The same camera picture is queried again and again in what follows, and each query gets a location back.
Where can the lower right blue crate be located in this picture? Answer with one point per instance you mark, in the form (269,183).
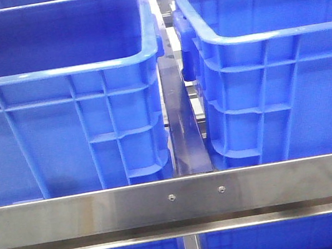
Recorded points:
(302,233)

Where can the blue plastic crate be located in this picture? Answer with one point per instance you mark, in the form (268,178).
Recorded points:
(80,103)
(264,71)

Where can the right blue plastic crate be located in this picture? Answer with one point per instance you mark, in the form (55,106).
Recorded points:
(264,71)

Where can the left blue plastic crate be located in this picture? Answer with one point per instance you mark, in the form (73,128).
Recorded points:
(80,103)

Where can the steel front rack rail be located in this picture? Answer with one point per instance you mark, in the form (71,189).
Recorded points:
(172,208)

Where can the steel centre divider rail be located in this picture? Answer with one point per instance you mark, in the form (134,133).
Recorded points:
(191,156)

